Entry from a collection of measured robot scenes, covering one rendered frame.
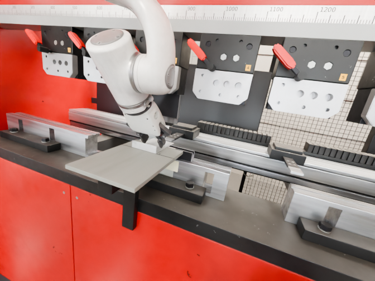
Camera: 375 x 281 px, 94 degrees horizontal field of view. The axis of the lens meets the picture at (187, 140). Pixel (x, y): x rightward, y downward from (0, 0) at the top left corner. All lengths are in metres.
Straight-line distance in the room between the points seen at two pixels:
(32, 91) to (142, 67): 0.99
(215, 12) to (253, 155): 0.54
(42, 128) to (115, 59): 0.68
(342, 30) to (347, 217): 0.44
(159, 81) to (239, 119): 0.75
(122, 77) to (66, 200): 0.54
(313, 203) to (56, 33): 0.97
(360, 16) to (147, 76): 0.44
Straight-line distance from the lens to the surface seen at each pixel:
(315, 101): 0.51
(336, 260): 0.58
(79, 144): 0.83
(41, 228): 1.00
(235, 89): 0.49
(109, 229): 0.70
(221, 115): 1.05
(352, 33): 0.54
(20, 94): 1.26
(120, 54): 0.36
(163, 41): 0.35
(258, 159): 0.81
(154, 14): 0.35
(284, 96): 0.49
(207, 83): 0.50
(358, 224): 0.65
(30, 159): 0.86
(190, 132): 0.77
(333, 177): 0.88
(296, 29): 0.52
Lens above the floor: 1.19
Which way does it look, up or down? 16 degrees down
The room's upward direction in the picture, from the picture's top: 8 degrees clockwise
